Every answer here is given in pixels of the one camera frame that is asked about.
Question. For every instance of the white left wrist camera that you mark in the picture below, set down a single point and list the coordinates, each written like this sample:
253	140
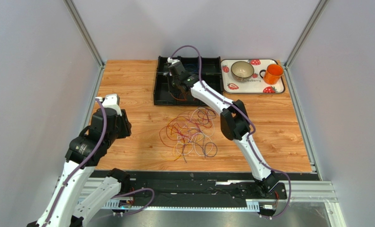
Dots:
111	101

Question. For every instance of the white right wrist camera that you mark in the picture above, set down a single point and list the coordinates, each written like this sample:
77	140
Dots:
171	61

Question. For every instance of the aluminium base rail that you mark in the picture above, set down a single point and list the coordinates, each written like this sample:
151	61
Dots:
296	191

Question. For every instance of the right aluminium corner post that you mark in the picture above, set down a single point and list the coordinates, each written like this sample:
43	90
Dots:
317	12

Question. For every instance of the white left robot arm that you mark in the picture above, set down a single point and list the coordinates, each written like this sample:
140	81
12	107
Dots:
83	155

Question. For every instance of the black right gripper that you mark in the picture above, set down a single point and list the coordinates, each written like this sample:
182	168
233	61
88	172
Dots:
172	77

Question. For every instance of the beige ceramic bowl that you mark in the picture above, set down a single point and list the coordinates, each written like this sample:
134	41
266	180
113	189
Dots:
242	71

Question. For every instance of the aluminium corner frame post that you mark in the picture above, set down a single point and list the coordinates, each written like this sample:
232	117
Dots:
84	32

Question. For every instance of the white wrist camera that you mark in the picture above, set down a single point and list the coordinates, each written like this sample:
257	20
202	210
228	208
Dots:
171	61
111	101

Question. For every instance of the orange mug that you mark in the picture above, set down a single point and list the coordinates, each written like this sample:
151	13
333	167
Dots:
272	74

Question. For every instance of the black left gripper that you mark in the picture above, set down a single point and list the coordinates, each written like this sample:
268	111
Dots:
126	130

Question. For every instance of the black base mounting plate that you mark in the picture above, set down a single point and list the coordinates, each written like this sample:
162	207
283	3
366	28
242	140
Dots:
195	189

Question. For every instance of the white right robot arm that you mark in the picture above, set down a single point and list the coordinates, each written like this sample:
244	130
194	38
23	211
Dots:
235	124

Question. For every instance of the strawberry print serving tray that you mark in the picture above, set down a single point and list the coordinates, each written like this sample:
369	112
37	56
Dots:
254	84

